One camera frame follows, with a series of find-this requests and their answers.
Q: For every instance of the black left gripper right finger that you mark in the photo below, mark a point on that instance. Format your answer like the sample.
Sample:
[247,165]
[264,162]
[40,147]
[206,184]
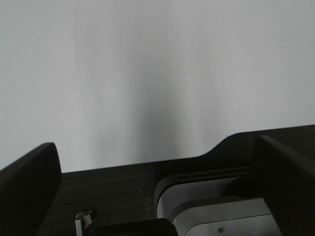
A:
[286,181]

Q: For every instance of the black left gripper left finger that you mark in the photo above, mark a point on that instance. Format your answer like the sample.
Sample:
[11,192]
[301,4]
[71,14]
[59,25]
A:
[28,187]

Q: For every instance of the grey robot base unit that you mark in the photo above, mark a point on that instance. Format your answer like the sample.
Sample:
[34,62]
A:
[221,202]

